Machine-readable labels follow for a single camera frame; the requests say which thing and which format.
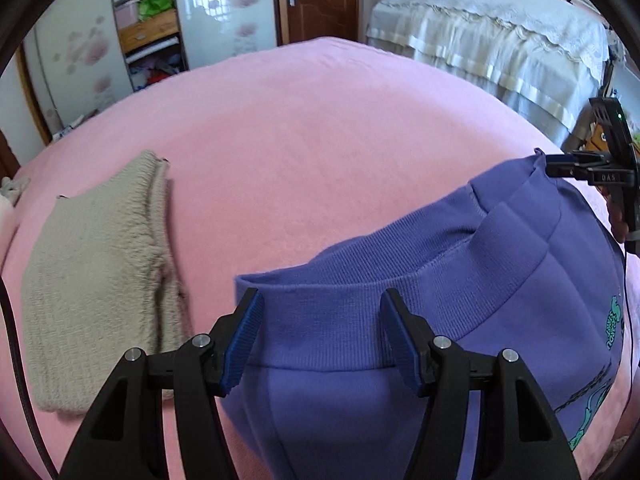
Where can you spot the floral door wardrobe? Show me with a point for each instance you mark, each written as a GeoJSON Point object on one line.
{"type": "Point", "coordinates": [220, 5]}

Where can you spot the wooden headboard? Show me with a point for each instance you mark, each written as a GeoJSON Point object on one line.
{"type": "Point", "coordinates": [9, 152]}

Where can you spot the white lace covered furniture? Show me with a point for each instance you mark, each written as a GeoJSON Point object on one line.
{"type": "Point", "coordinates": [490, 35]}

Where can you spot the purple printed hoodie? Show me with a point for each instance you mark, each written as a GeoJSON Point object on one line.
{"type": "Point", "coordinates": [350, 330]}

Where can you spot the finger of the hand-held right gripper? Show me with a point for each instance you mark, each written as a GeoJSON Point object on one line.
{"type": "Point", "coordinates": [570, 166]}

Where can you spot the grey plush toy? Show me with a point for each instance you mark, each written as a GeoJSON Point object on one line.
{"type": "Point", "coordinates": [12, 191]}

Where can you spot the beige knitted sweater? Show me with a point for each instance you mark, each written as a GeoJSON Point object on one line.
{"type": "Point", "coordinates": [100, 270]}

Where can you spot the wooden wardrobe drawer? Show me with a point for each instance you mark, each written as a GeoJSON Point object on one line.
{"type": "Point", "coordinates": [150, 30]}

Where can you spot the person's right hand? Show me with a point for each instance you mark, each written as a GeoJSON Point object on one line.
{"type": "Point", "coordinates": [619, 225]}

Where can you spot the pink bed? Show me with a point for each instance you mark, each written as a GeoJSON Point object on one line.
{"type": "Point", "coordinates": [310, 135]}

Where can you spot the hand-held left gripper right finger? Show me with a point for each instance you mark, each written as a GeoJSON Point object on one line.
{"type": "Point", "coordinates": [400, 345]}

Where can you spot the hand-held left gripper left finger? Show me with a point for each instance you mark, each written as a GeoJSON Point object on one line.
{"type": "Point", "coordinates": [245, 340]}

